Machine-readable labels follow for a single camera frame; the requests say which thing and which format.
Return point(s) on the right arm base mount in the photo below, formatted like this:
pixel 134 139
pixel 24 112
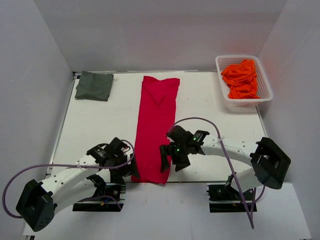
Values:
pixel 224 200

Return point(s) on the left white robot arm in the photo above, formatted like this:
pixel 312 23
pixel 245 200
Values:
pixel 41 200

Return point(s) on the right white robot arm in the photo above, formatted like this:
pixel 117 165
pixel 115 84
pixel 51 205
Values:
pixel 267 161

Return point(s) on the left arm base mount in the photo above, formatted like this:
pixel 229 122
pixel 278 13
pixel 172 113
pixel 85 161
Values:
pixel 112 201

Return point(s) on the red t shirt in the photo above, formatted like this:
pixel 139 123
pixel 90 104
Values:
pixel 157 112

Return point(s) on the white plastic basket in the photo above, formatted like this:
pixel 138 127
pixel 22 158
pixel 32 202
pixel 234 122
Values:
pixel 264 89

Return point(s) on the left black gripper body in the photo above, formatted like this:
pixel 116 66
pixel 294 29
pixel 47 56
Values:
pixel 117 173

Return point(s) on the orange t shirt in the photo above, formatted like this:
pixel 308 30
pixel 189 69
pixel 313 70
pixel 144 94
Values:
pixel 242 80

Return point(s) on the folded grey t shirt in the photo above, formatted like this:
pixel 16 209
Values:
pixel 94 86

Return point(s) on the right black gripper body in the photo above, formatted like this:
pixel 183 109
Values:
pixel 180 154

